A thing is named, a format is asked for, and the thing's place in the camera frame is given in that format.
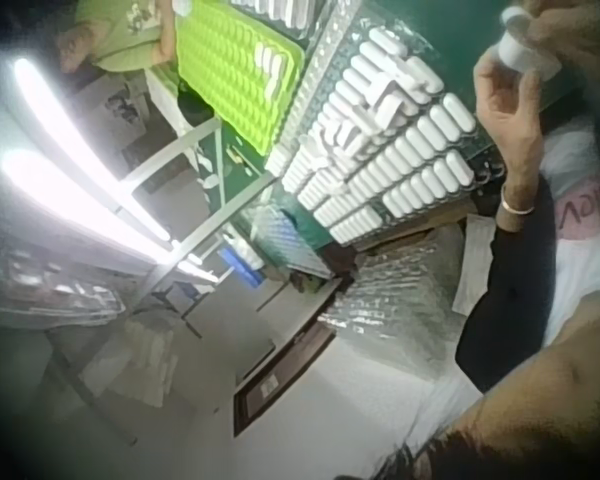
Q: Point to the person's right hand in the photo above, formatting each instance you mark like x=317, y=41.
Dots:
x=580, y=35

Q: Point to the person's left hand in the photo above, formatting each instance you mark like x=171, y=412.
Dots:
x=510, y=135

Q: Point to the person's left fingers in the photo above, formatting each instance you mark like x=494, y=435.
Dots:
x=485, y=80

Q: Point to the person's right fingers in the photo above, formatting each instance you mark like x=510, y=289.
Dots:
x=545, y=25

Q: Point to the white plastic capsule piece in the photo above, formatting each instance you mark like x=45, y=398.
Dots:
x=517, y=52

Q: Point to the pile of white plastic capsules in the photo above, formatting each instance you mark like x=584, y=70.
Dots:
x=380, y=150

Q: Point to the clear tray with white parts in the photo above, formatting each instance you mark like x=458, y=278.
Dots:
x=290, y=12

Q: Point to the small cluster of white capsules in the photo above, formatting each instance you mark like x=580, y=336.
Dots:
x=272, y=70

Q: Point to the stack of clear blister trays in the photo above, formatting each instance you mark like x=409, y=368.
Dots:
x=400, y=305
x=290, y=240

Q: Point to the green moulded tray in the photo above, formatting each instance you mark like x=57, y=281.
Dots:
x=225, y=75

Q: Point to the blue plastic bin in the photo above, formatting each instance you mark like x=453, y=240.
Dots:
x=240, y=267

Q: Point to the brown cardboard box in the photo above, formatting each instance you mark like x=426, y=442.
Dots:
x=280, y=380

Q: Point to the fluorescent tube lamp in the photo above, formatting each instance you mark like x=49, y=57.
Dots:
x=80, y=135
x=70, y=200

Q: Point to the stack of pale cartons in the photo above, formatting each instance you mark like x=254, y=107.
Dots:
x=135, y=360

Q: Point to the grey metal frame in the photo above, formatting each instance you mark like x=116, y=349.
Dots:
x=180, y=147

